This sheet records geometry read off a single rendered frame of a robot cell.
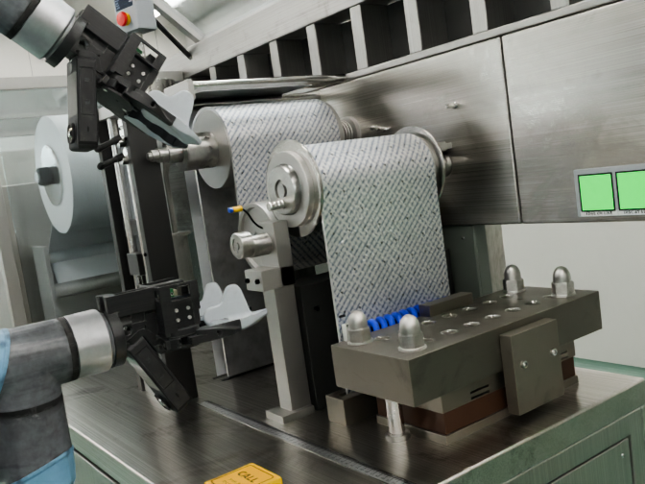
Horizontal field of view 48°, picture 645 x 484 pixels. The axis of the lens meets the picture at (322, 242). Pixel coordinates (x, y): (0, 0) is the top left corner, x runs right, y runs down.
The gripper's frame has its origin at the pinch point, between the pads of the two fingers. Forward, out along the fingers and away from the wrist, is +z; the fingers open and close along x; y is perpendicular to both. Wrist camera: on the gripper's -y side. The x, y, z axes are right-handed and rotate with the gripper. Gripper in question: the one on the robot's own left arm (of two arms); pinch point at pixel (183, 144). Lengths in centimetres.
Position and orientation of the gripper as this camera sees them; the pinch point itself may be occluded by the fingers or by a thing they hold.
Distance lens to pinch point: 100.5
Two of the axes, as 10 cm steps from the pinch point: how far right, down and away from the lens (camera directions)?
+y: 4.1, -8.7, 2.9
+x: -5.8, 0.0, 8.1
